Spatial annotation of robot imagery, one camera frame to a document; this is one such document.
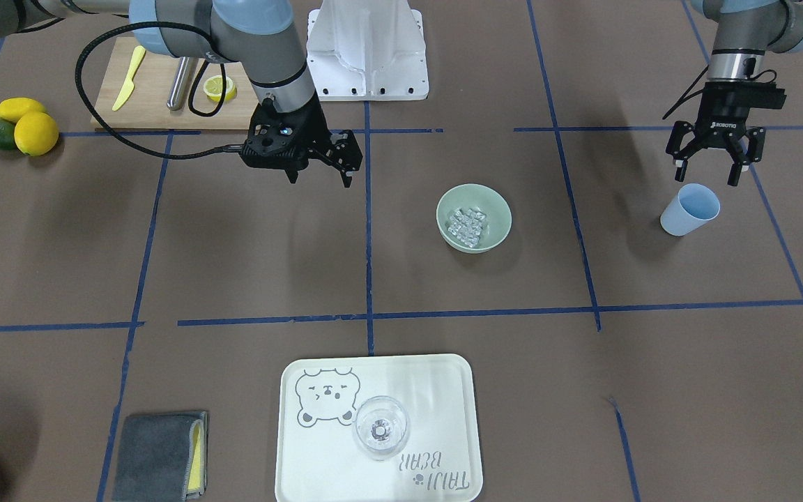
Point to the light blue cup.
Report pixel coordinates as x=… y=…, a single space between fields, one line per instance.
x=692 y=207

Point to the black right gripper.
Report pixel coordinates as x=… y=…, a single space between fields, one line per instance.
x=316 y=130

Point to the green bowl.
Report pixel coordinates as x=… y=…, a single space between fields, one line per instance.
x=489 y=201

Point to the yellow lemon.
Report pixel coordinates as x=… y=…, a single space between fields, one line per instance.
x=36 y=134

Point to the steel muddler black cap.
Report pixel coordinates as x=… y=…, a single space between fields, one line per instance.
x=179 y=86

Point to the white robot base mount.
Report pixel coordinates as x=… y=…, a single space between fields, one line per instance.
x=367 y=51

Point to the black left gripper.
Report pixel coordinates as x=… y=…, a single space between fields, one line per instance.
x=721 y=116

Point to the grey yellow cloth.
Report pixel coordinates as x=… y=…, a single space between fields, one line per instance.
x=162 y=457

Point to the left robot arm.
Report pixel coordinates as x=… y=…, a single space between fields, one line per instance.
x=746 y=32

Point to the clear ice cubes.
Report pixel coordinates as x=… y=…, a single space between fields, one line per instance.
x=466 y=226

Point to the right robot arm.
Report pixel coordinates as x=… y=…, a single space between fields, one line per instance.
x=259 y=35

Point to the yellow plastic knife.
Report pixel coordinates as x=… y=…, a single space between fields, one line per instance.
x=128 y=84

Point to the wooden cutting board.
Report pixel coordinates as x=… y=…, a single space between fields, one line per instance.
x=147 y=106

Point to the clear glass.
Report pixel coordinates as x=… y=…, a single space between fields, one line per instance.
x=382 y=427

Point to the half lemon slice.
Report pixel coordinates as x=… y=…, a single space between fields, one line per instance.
x=218 y=88

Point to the cream bear tray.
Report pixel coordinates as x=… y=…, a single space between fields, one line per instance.
x=317 y=455

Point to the yellow mango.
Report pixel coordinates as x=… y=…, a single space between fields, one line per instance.
x=13 y=109

